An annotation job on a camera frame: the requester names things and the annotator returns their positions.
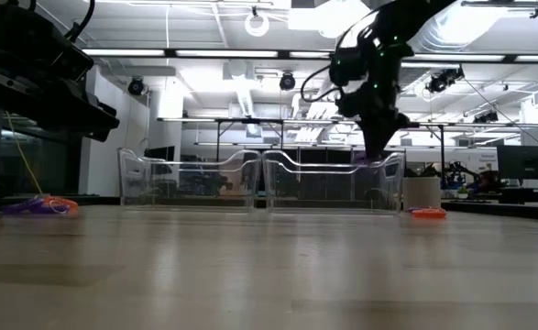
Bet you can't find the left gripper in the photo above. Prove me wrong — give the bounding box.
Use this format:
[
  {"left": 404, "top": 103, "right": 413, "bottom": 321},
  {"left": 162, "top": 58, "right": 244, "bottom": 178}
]
[{"left": 0, "top": 68, "right": 121, "bottom": 141}]

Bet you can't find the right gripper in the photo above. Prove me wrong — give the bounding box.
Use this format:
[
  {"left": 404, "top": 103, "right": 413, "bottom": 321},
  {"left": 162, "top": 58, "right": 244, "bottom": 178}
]
[{"left": 336, "top": 84, "right": 411, "bottom": 161}]

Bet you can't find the orange spiral keychain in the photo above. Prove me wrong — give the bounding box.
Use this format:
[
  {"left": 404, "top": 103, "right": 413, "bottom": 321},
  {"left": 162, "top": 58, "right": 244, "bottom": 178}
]
[
  {"left": 410, "top": 206, "right": 447, "bottom": 220},
  {"left": 55, "top": 201, "right": 81, "bottom": 216},
  {"left": 42, "top": 195, "right": 79, "bottom": 208}
]

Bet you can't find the white pot with plant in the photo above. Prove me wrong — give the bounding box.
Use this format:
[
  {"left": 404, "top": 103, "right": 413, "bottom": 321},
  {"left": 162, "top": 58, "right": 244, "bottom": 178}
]
[{"left": 402, "top": 163, "right": 443, "bottom": 214}]

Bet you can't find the black computer monitor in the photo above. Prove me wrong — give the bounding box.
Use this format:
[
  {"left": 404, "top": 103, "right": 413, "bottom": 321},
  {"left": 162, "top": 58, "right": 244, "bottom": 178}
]
[
  {"left": 143, "top": 145, "right": 176, "bottom": 176},
  {"left": 496, "top": 145, "right": 538, "bottom": 181}
]

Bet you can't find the clear plastic bin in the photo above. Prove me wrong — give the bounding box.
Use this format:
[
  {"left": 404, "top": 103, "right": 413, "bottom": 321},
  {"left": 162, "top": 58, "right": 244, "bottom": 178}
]
[
  {"left": 261, "top": 148, "right": 407, "bottom": 215},
  {"left": 117, "top": 147, "right": 264, "bottom": 213}
]

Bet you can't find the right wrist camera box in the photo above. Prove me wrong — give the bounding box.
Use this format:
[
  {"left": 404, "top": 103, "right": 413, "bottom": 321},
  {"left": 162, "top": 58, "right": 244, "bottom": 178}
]
[{"left": 329, "top": 48, "right": 360, "bottom": 89}]

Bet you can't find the yellow power cable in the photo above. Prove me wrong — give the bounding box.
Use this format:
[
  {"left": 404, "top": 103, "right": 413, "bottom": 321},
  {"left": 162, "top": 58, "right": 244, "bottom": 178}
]
[{"left": 0, "top": 0, "right": 44, "bottom": 196}]

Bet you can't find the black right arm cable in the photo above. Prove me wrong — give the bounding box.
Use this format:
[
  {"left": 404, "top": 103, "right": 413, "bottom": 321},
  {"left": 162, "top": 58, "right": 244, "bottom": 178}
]
[{"left": 299, "top": 63, "right": 343, "bottom": 105}]

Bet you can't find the black background workbench frame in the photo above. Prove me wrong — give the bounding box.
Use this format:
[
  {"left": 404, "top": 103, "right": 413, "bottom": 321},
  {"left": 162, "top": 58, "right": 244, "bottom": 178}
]
[{"left": 158, "top": 116, "right": 448, "bottom": 193}]

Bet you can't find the white coiled cable ring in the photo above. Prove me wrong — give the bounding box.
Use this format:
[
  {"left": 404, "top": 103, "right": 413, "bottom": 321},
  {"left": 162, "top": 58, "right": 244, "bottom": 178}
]
[{"left": 244, "top": 12, "right": 270, "bottom": 38}]

